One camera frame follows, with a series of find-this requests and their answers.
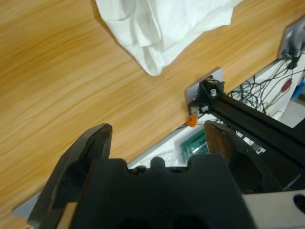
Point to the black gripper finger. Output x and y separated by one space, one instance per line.
71 167
243 164

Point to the white t-shirt with small print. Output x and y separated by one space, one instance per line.
166 28

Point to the green transparent box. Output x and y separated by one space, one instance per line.
193 148

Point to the blue plastic item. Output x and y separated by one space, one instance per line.
300 90

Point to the grey base plate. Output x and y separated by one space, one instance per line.
289 31
26 207

